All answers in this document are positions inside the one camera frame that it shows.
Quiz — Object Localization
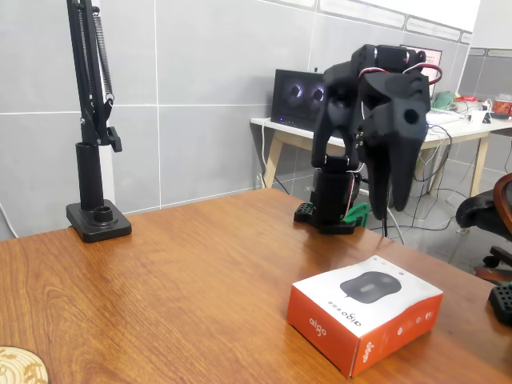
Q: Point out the orange white mouse box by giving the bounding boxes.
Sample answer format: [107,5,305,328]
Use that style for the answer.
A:
[286,254,444,379]

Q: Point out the black perforated arm base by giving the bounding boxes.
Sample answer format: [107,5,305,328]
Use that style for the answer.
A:
[487,281,512,326]

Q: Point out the red box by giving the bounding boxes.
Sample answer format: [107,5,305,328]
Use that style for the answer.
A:
[490,94,512,118]

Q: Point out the green table clamp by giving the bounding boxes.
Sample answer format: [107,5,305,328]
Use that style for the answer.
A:
[343,202,371,230]

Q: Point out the monitor with white screen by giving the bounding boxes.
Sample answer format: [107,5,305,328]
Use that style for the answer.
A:
[399,44,444,101]

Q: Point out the green cloth bundle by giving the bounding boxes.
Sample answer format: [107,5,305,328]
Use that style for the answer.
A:
[434,90,458,111]

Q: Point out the black computer case with fans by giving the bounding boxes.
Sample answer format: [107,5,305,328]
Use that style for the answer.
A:
[270,68,328,131]

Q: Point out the black office chair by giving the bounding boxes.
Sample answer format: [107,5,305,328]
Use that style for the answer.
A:
[455,172,512,286]

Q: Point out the white table with wooden legs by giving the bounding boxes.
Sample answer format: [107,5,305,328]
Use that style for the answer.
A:
[250,114,512,201]

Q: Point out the black desk clamp stand base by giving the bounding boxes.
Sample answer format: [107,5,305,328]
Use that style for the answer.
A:
[66,142,133,244]

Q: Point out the round wooden coaster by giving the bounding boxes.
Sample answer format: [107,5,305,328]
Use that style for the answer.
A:
[0,346,49,384]

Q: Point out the white robot power cable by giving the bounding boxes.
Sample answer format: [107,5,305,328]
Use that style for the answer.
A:
[359,187,406,246]

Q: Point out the white cable at table leg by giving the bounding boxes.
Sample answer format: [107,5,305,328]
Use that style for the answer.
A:
[255,118,269,190]

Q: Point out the white floor cable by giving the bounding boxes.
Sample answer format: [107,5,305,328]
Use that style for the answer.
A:
[0,202,19,239]

